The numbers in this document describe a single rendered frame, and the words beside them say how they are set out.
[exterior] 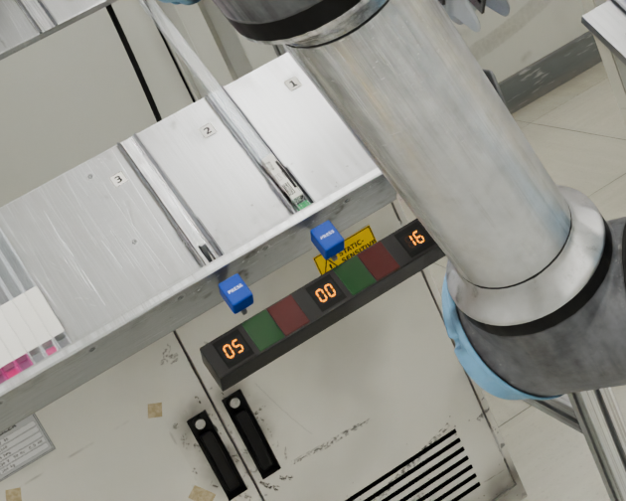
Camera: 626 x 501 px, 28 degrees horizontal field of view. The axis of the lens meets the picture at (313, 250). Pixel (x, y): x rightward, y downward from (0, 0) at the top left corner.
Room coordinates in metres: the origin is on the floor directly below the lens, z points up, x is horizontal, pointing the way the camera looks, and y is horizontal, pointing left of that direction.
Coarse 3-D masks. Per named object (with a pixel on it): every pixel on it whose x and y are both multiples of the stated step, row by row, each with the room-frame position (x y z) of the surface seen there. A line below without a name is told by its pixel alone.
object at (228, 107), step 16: (144, 0) 1.45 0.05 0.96; (160, 16) 1.43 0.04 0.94; (176, 32) 1.41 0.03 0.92; (176, 48) 1.39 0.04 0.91; (192, 64) 1.37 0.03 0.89; (208, 80) 1.35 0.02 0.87; (224, 96) 1.34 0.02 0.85; (224, 112) 1.33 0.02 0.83; (240, 112) 1.32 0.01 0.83; (240, 128) 1.30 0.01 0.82; (256, 144) 1.28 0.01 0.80
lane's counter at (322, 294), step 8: (320, 280) 1.18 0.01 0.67; (328, 280) 1.18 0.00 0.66; (312, 288) 1.17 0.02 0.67; (320, 288) 1.17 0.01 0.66; (328, 288) 1.17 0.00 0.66; (336, 288) 1.17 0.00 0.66; (312, 296) 1.17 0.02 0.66; (320, 296) 1.17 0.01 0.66; (328, 296) 1.16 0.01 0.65; (336, 296) 1.16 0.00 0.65; (344, 296) 1.16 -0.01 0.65; (320, 304) 1.16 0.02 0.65; (328, 304) 1.16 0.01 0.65
